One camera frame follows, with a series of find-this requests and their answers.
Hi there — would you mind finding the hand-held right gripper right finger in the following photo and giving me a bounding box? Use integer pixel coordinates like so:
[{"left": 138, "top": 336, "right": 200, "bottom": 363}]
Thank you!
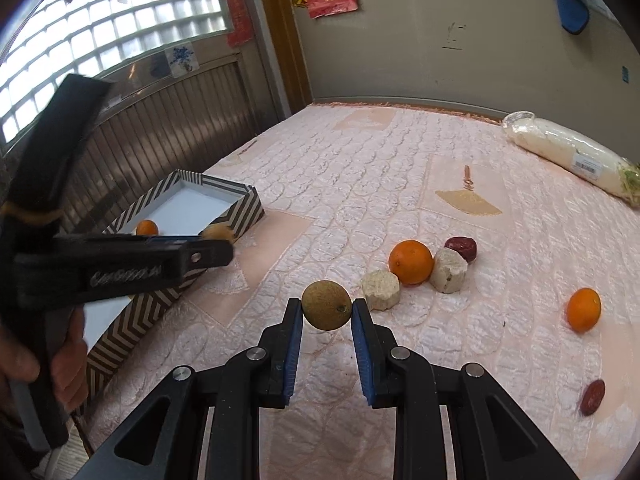
[{"left": 351, "top": 298, "right": 566, "bottom": 480}]

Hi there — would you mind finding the red window sticker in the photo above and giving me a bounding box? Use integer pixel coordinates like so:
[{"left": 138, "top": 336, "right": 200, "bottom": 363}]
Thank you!
[{"left": 225, "top": 0, "right": 254, "bottom": 48}]

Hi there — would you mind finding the blue flower sticker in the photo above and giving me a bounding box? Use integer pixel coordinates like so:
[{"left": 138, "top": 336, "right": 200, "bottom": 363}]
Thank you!
[{"left": 167, "top": 45, "right": 200, "bottom": 78}]

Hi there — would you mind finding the brown longan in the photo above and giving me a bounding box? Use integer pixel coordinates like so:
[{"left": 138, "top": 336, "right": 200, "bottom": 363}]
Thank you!
[
  {"left": 202, "top": 224, "right": 236, "bottom": 245},
  {"left": 301, "top": 281, "right": 353, "bottom": 331}
]

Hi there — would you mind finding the person's left hand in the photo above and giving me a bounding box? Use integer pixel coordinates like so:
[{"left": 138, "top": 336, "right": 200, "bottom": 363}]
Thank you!
[{"left": 0, "top": 305, "right": 88, "bottom": 411}]

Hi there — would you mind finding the wooden door frame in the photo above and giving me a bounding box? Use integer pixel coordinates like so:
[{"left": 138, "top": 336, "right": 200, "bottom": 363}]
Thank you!
[{"left": 252, "top": 0, "right": 313, "bottom": 126}]

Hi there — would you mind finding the striped-rim white tray box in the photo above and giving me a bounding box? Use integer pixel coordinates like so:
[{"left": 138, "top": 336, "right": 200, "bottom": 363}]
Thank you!
[{"left": 82, "top": 170, "right": 266, "bottom": 401}]

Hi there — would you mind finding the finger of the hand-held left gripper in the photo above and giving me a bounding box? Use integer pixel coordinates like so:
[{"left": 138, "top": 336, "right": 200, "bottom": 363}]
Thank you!
[
  {"left": 135, "top": 235, "right": 203, "bottom": 251},
  {"left": 170, "top": 239, "right": 235, "bottom": 286}
]

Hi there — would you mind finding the metal door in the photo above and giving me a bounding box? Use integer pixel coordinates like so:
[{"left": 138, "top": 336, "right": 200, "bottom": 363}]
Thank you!
[{"left": 0, "top": 45, "right": 281, "bottom": 241}]

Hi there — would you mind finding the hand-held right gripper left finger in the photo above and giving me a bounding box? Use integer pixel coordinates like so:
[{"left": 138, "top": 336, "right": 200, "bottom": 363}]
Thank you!
[{"left": 87, "top": 297, "right": 304, "bottom": 480}]

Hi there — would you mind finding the beige cut yam chunk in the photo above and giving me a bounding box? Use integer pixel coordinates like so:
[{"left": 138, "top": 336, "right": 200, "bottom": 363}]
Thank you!
[
  {"left": 430, "top": 247, "right": 469, "bottom": 294},
  {"left": 361, "top": 270, "right": 402, "bottom": 312}
]

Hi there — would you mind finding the red date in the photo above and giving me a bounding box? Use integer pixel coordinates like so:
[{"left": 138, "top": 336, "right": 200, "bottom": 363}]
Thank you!
[
  {"left": 580, "top": 379, "right": 607, "bottom": 417},
  {"left": 445, "top": 236, "right": 478, "bottom": 264}
]

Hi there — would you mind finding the glass block window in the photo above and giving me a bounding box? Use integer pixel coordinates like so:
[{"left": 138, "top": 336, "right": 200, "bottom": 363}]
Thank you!
[{"left": 0, "top": 0, "right": 241, "bottom": 146}]

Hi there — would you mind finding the pink quilted bedspread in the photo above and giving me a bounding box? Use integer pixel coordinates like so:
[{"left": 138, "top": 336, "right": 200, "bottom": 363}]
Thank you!
[{"left": 82, "top": 102, "right": 640, "bottom": 480}]

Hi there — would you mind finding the plastic-wrapped white radish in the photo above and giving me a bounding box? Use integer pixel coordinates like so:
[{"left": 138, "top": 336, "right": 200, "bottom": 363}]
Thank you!
[{"left": 501, "top": 111, "right": 640, "bottom": 209}]

